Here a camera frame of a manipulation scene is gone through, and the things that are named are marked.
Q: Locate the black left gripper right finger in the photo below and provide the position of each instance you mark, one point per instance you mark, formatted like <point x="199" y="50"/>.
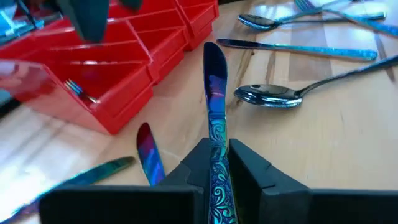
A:
<point x="311" y="208"/>

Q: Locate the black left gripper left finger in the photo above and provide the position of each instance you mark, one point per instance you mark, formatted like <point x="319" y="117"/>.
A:
<point x="124" y="205"/>

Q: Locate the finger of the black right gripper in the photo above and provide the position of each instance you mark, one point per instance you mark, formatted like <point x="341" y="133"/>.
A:
<point x="130" y="3"/>
<point x="90" y="18"/>

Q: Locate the iridescent table knife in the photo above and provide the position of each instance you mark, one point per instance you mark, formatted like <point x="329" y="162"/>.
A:
<point x="93" y="172"/>
<point x="216" y="93"/>
<point x="150" y="155"/>
<point x="311" y="49"/>

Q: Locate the iridescent spoon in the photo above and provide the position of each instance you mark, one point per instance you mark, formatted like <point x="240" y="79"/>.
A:
<point x="256" y="22"/>
<point x="267" y="96"/>

